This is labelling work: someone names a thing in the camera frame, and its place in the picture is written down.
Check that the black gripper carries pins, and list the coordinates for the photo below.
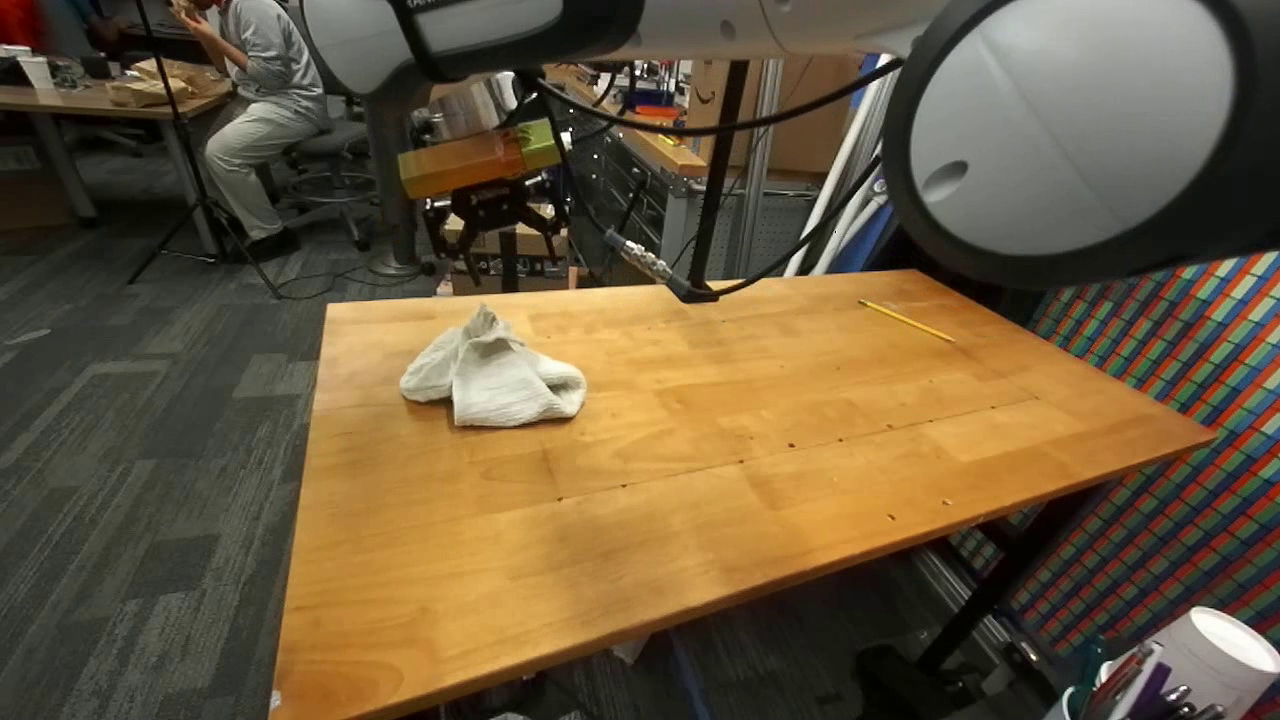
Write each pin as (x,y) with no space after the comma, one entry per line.
(492,209)

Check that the white cloth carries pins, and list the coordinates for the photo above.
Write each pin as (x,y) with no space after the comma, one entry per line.
(492,383)

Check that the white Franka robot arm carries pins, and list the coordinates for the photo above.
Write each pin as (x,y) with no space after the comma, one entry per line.
(1081,133)

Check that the workbench with drawers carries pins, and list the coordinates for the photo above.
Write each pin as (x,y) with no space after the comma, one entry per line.
(626,184)

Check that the grey office chair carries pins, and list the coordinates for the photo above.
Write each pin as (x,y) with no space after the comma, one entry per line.
(333,153)

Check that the seated person in grey shirt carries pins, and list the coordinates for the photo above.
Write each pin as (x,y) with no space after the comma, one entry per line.
(264,83)

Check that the black tripod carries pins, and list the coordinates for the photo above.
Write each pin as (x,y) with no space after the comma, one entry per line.
(186,145)

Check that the large cardboard box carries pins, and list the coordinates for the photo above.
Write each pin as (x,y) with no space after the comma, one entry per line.
(814,122)

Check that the blue leaning board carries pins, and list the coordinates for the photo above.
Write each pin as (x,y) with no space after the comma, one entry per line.
(864,235)

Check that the yellow pencil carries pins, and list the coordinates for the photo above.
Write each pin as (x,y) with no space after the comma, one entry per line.
(907,322)

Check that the round wooden table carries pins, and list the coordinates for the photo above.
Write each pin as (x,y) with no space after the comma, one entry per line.
(83,101)

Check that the colourful patterned panel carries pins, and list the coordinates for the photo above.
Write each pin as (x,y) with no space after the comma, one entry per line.
(1174,440)

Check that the white paper cup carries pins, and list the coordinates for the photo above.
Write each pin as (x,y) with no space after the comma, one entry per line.
(1204,662)

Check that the short black post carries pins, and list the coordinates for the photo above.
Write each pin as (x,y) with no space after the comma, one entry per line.
(510,266)

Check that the wooden green wrist camera block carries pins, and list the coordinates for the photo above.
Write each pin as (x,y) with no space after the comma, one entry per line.
(464,162)

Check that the black camera stand pole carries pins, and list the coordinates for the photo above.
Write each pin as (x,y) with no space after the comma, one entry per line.
(722,162)

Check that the black table leg frame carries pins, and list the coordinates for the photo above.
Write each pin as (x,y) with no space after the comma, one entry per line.
(987,603)

